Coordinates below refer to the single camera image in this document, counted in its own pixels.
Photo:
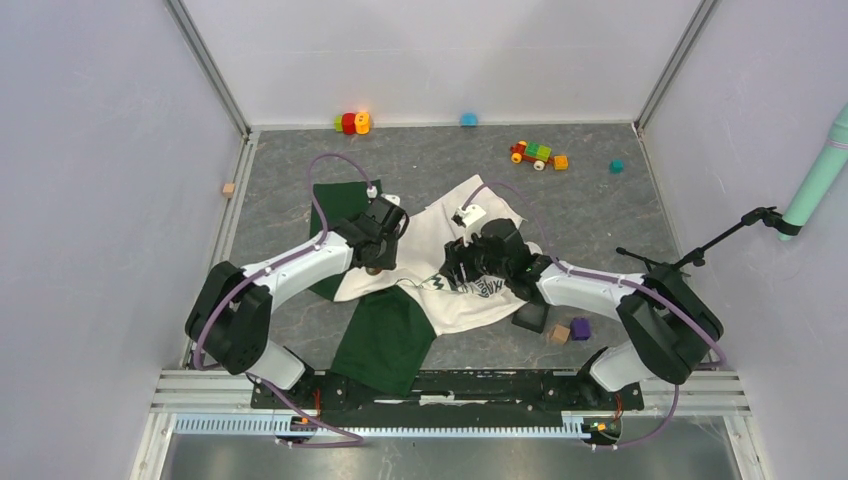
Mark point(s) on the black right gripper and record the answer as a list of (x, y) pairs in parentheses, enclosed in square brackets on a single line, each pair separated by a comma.
[(450, 267)]

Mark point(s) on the purple cube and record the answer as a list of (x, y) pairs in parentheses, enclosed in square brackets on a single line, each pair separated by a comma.
[(580, 329)]

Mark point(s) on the teal padded pole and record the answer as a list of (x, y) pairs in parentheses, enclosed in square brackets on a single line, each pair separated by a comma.
[(818, 180)]

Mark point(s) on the black tripod stand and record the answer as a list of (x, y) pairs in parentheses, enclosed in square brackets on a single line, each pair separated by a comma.
[(768, 216)]

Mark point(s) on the teal cube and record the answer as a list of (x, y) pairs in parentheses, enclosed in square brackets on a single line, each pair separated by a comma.
[(616, 166)]

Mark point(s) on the red green orange toy stack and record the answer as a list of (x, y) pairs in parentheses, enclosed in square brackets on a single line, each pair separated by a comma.
[(353, 123)]

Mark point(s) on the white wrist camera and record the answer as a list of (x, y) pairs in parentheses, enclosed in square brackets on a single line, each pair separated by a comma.
[(470, 217), (394, 199)]

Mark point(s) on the blue round toy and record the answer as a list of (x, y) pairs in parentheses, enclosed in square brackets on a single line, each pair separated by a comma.
[(468, 120)]

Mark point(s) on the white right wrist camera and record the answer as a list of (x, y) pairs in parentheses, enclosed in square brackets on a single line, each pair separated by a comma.
[(470, 217)]

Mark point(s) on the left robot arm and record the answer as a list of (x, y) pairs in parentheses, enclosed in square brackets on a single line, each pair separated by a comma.
[(230, 320)]

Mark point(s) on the colourful toy block train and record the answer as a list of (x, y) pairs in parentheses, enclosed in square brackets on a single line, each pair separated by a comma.
[(540, 156)]

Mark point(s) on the white and green t-shirt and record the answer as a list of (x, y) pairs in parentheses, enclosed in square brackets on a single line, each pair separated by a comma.
[(400, 312)]

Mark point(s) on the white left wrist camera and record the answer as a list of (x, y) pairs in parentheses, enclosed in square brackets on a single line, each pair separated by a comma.
[(394, 199)]

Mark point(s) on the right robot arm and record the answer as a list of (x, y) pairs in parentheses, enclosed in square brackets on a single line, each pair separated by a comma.
[(670, 330)]

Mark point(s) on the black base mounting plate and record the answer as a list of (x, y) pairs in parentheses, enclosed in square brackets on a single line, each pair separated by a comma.
[(462, 398)]

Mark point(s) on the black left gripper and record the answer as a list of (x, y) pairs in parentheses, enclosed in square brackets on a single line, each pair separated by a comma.
[(389, 261)]

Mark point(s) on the black square frame tray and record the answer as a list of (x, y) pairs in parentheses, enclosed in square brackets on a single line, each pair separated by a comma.
[(531, 317)]

